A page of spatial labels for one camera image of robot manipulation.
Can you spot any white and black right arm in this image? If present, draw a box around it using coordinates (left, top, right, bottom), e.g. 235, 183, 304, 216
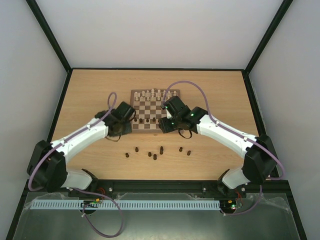
159, 105, 279, 196

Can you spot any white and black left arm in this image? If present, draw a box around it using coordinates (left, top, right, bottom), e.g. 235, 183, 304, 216
26, 101, 136, 193

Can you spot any wooden folding chess board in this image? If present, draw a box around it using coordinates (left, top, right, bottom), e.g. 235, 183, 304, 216
130, 88, 181, 134

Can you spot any left electronics board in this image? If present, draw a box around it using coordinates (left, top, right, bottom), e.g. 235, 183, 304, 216
80, 198, 103, 208

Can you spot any electronics board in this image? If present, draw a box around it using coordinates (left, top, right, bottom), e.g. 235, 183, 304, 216
80, 198, 103, 208
221, 198, 244, 210

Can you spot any right electronics board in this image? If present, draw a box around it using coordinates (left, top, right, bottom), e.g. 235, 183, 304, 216
221, 198, 244, 210

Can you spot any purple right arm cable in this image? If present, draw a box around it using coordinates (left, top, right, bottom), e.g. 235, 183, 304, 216
161, 80, 286, 216

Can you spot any black aluminium frame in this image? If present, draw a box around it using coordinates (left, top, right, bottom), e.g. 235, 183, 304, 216
6, 0, 307, 240

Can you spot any light blue slotted cable duct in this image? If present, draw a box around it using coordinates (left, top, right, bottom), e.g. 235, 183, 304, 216
30, 199, 221, 211

